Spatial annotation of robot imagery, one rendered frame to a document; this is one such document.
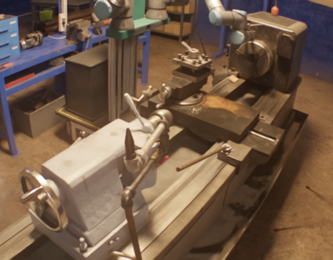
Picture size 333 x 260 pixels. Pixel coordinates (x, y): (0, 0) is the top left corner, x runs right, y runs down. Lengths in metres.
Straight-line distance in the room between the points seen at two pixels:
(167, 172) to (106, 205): 0.67
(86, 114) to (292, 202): 1.92
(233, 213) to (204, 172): 0.52
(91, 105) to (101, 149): 1.75
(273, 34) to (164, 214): 1.57
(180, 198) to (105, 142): 0.44
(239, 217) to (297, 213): 0.86
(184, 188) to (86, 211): 0.54
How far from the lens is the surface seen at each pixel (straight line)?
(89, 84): 2.69
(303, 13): 5.66
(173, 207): 1.30
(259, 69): 2.25
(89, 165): 0.97
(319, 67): 5.78
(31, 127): 3.26
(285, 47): 2.31
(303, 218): 2.65
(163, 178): 1.61
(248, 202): 2.03
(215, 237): 1.78
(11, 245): 1.24
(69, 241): 1.06
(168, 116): 1.31
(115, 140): 1.08
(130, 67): 2.84
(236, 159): 1.54
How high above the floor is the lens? 1.76
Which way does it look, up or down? 31 degrees down
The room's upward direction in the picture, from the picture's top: 5 degrees clockwise
